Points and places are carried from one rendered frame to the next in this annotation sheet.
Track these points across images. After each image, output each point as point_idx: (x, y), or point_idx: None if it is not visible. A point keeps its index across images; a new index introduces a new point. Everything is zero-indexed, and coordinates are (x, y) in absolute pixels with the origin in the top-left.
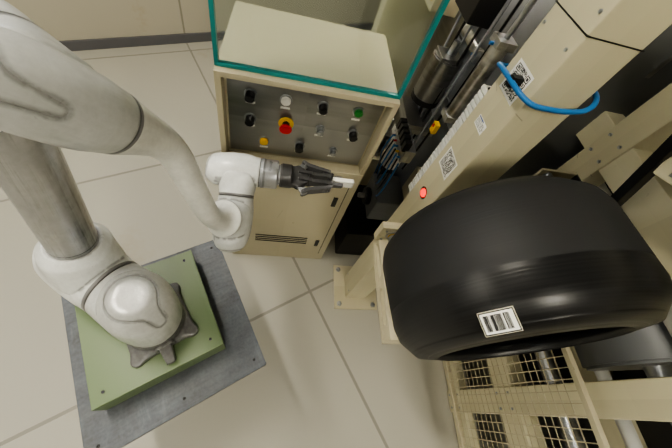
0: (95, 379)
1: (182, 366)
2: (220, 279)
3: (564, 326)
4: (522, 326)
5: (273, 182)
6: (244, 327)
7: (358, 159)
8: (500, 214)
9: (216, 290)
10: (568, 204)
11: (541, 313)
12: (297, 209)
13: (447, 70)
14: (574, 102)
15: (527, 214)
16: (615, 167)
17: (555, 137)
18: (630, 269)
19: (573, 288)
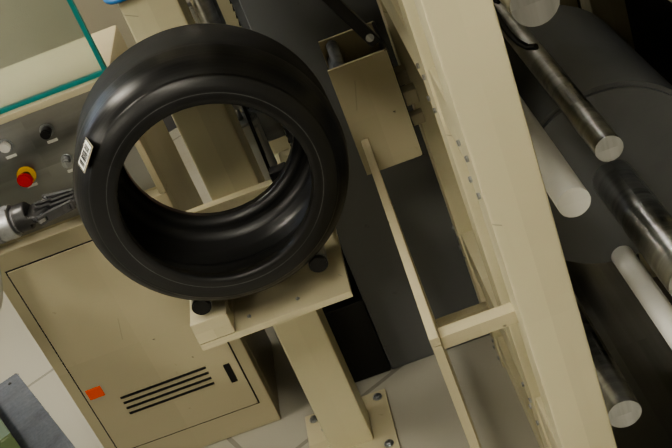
0: None
1: None
2: (22, 406)
3: (128, 128)
4: (100, 147)
5: (5, 225)
6: (54, 436)
7: (149, 176)
8: (93, 90)
9: (17, 418)
10: (134, 50)
11: (103, 128)
12: (136, 305)
13: (193, 14)
14: None
15: (105, 76)
16: None
17: None
18: (153, 61)
19: (111, 97)
